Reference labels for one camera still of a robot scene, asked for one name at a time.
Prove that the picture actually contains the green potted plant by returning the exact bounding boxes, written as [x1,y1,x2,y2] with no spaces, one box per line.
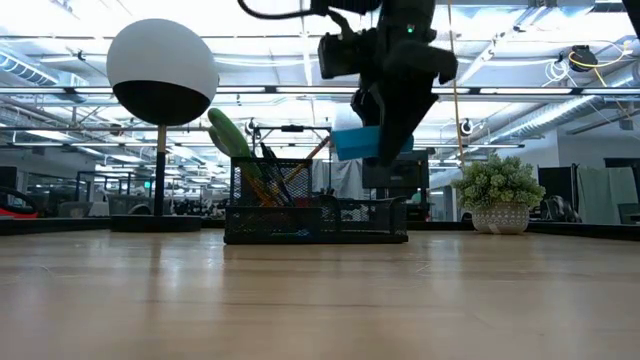
[452,153,546,236]

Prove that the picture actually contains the black table frame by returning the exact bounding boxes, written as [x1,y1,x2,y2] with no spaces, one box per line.
[0,216,640,241]

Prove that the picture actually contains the green handled scissors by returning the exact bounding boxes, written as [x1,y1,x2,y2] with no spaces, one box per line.
[206,106,269,204]

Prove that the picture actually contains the grey green fabric panel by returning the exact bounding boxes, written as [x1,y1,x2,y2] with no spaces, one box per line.
[577,167,639,225]

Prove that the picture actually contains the red cart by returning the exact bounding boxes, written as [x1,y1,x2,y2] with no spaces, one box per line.
[0,187,41,220]

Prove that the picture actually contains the black metal gantry frame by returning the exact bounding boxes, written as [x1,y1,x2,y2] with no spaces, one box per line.
[251,123,334,194]

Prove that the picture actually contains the blue sticky note pad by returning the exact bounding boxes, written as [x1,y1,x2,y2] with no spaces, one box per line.
[330,124,416,163]

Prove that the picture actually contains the white globe lamp black base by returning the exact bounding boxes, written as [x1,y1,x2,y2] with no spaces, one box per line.
[106,18,220,234]

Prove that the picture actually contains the black ceiling cable reel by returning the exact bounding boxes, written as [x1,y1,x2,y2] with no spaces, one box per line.
[568,44,600,74]

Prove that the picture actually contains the yellow pencil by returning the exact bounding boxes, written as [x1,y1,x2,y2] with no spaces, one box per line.
[285,135,333,185]
[248,172,279,208]

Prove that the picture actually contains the thin black pen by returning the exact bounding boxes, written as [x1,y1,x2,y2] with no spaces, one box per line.
[258,141,297,208]

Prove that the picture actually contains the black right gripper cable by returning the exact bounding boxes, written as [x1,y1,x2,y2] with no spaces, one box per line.
[236,0,332,22]

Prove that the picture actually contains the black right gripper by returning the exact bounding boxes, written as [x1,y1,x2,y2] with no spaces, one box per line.
[349,17,459,167]

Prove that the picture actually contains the grey fabric cover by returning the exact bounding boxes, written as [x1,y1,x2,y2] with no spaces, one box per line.
[312,159,366,200]

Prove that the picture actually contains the thick yellow hanging cable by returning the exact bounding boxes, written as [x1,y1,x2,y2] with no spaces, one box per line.
[446,0,466,169]

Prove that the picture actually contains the black monitor on stand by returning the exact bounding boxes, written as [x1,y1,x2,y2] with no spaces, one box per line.
[361,148,430,201]

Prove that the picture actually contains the black mesh desk organizer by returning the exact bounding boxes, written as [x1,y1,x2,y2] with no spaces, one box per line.
[222,155,410,246]

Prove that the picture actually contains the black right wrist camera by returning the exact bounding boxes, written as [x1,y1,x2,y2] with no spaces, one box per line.
[317,27,379,81]

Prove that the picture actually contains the black metal rig frame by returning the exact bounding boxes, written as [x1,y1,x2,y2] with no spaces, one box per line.
[74,171,156,217]

